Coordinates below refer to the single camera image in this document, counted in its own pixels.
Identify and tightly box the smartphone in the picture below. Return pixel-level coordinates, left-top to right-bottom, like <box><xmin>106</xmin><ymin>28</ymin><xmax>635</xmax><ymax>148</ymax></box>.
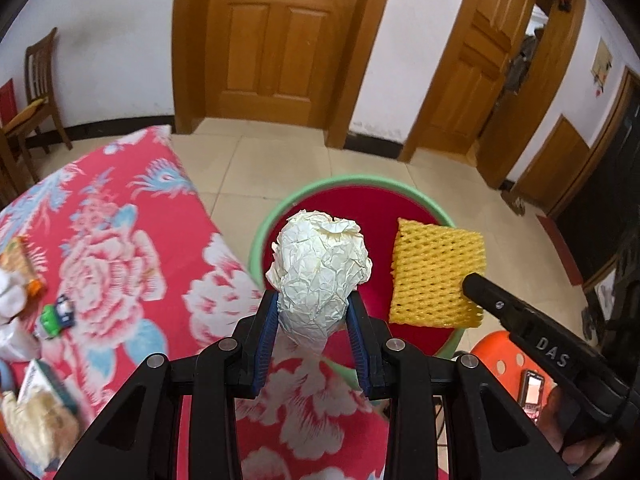
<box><xmin>517</xmin><ymin>369</ymin><xmax>549</xmax><ymax>422</ymax></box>

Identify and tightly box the small green toy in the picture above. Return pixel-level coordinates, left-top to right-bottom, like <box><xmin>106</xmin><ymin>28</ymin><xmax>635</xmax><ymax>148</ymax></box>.
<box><xmin>34</xmin><ymin>294</ymin><xmax>77</xmax><ymax>342</ymax></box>

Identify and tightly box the closed wooden door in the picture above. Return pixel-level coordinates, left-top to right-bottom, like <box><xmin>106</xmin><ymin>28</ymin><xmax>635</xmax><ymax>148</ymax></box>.
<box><xmin>172</xmin><ymin>0</ymin><xmax>401</xmax><ymax>148</ymax></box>

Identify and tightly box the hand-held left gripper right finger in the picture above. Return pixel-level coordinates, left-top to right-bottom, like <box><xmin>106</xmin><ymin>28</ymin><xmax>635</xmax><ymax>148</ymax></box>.
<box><xmin>345</xmin><ymin>291</ymin><xmax>576</xmax><ymax>480</ymax></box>

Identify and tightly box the white tissue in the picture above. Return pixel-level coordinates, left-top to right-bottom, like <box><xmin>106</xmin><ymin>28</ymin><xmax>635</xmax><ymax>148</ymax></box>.
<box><xmin>0</xmin><ymin>270</ymin><xmax>30</xmax><ymax>322</ymax></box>

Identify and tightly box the orange snack packet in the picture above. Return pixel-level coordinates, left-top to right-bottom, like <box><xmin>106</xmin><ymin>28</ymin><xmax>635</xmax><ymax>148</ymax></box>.
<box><xmin>0</xmin><ymin>236</ymin><xmax>48</xmax><ymax>297</ymax></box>

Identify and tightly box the white plastic bag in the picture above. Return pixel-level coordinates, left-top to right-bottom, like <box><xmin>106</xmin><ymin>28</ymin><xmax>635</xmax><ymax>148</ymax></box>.
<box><xmin>0</xmin><ymin>319</ymin><xmax>42</xmax><ymax>362</ymax></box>

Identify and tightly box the red floor mat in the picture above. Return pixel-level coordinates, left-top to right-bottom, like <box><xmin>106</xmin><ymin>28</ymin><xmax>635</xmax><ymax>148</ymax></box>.
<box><xmin>535</xmin><ymin>212</ymin><xmax>583</xmax><ymax>286</ymax></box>

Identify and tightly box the dark screen door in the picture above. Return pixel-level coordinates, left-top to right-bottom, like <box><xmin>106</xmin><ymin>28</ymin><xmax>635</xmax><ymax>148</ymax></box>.
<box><xmin>555</xmin><ymin>67</ymin><xmax>640</xmax><ymax>281</ymax></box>

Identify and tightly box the wooden chair with yellow cushion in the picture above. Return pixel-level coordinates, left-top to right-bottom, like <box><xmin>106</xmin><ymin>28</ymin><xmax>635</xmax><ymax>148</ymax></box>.
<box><xmin>0</xmin><ymin>27</ymin><xmax>73</xmax><ymax>181</ymax></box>

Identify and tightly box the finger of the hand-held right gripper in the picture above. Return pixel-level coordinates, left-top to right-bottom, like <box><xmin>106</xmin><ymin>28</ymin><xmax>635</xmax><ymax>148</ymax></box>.
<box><xmin>462</xmin><ymin>272</ymin><xmax>532</xmax><ymax>337</ymax></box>

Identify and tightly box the yellow foam fruit net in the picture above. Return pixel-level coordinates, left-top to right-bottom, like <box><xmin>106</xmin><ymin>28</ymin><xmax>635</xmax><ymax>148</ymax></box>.
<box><xmin>389</xmin><ymin>217</ymin><xmax>487</xmax><ymax>330</ymax></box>

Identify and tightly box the white paper ball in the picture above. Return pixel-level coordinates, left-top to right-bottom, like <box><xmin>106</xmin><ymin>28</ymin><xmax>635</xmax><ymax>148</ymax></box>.
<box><xmin>265</xmin><ymin>209</ymin><xmax>375</xmax><ymax>353</ymax></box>

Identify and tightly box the wall poster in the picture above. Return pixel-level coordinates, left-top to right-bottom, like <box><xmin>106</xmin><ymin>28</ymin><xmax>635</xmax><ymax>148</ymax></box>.
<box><xmin>591</xmin><ymin>40</ymin><xmax>615</xmax><ymax>96</ymax></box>

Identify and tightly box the red basin with green rim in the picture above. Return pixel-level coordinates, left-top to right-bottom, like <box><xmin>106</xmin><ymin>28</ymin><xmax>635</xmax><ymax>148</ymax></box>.
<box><xmin>249</xmin><ymin>174</ymin><xmax>466</xmax><ymax>396</ymax></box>

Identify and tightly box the red floral table cloth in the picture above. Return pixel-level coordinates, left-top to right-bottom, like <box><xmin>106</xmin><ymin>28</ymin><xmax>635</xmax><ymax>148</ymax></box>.
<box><xmin>0</xmin><ymin>125</ymin><xmax>396</xmax><ymax>480</ymax></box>

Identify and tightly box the white and teal box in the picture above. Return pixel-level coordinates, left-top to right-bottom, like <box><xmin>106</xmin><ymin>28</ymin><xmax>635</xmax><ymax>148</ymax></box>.
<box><xmin>17</xmin><ymin>359</ymin><xmax>77</xmax><ymax>412</ymax></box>

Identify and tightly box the wooden door frame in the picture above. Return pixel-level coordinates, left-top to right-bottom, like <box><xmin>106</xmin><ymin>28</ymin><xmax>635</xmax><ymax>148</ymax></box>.
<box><xmin>477</xmin><ymin>0</ymin><xmax>587</xmax><ymax>191</ymax></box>

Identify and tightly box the beige bread packet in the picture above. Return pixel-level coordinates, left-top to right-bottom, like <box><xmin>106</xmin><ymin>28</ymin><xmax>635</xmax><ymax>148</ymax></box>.
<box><xmin>0</xmin><ymin>390</ymin><xmax>84</xmax><ymax>467</ymax></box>

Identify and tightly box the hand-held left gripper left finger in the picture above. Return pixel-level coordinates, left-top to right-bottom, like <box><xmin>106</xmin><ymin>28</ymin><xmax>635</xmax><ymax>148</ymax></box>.
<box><xmin>52</xmin><ymin>290</ymin><xmax>281</xmax><ymax>480</ymax></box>

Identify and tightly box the open wooden door leaf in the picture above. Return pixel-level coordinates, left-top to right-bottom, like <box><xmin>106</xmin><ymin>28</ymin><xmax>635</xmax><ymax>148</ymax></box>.
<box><xmin>400</xmin><ymin>0</ymin><xmax>538</xmax><ymax>163</ymax></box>

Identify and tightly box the orange plastic stool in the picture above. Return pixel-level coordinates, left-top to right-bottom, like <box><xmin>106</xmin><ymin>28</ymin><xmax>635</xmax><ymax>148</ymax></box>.
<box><xmin>470</xmin><ymin>330</ymin><xmax>557</xmax><ymax>413</ymax></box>

